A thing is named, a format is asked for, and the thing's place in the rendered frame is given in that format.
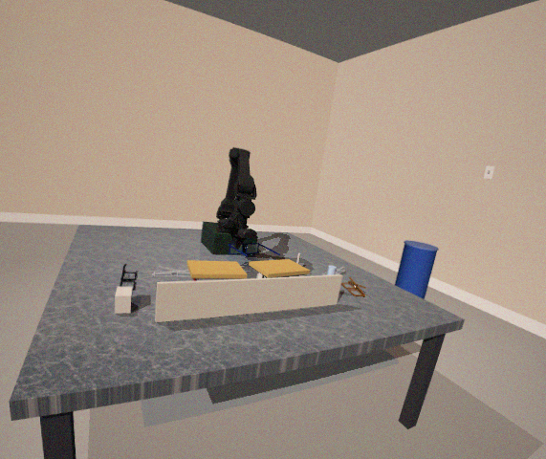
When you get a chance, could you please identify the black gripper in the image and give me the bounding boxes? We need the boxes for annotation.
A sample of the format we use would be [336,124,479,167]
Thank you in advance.
[228,211,257,249]

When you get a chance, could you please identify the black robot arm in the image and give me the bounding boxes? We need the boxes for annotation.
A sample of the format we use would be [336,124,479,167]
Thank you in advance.
[215,147,257,233]

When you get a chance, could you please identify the black glasses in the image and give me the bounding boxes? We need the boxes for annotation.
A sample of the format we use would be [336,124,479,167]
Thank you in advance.
[120,264,136,290]

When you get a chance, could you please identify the brown box with cream top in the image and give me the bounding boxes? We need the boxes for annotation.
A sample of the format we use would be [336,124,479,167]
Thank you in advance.
[114,286,133,314]

